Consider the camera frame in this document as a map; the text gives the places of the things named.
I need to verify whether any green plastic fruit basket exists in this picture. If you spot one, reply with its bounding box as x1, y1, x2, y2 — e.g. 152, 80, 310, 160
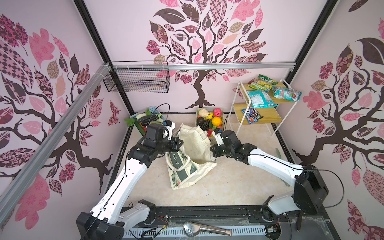
196, 108, 225, 144

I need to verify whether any orange fruit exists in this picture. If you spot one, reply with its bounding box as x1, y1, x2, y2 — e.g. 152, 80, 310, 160
211, 117, 222, 127

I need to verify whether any M&M candy bag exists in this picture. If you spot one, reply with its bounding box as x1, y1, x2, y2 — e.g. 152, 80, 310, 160
242, 108, 264, 125

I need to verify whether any pink dragon fruit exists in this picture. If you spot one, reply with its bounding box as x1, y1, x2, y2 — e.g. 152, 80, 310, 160
213, 108, 222, 117

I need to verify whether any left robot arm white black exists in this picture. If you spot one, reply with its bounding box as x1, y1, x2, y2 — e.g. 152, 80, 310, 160
76, 120, 183, 240

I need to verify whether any green lettuce leaf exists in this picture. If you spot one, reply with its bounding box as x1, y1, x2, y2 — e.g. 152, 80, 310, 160
125, 118, 137, 127

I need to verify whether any dark purple eggplant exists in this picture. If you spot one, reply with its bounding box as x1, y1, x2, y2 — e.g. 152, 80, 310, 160
138, 115, 159, 126

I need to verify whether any white teal red snack bag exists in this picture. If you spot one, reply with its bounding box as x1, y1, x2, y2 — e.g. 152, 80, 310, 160
272, 86, 302, 102

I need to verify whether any black wire wall basket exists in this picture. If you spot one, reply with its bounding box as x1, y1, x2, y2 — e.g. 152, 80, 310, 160
104, 60, 171, 93

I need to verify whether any cream canvas grocery bag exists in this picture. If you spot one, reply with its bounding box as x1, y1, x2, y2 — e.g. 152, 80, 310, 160
165, 124, 217, 190

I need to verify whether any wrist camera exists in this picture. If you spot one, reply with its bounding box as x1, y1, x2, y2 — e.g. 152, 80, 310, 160
165, 120, 176, 140
213, 132, 224, 146

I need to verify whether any blue plastic vegetable basket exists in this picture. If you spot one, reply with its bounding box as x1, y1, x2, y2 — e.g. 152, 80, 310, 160
126, 106, 167, 136

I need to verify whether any white wire wooden shelf rack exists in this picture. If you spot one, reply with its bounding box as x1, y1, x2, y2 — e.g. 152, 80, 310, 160
228, 82, 298, 135

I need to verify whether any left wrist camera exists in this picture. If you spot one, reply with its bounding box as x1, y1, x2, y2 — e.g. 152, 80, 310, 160
165, 120, 176, 140

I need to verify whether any dark avocado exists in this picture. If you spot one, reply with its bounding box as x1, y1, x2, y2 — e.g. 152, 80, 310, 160
197, 117, 206, 126

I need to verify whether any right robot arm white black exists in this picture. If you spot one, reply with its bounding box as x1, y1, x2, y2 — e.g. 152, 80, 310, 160
210, 130, 329, 218

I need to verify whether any beige cauliflower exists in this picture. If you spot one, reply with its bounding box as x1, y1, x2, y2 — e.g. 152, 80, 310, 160
198, 109, 210, 118

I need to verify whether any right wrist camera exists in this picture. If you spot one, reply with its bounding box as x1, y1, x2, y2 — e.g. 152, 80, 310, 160
213, 132, 224, 146

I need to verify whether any yellow green snack bag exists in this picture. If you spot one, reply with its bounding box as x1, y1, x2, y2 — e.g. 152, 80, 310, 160
249, 75, 278, 92

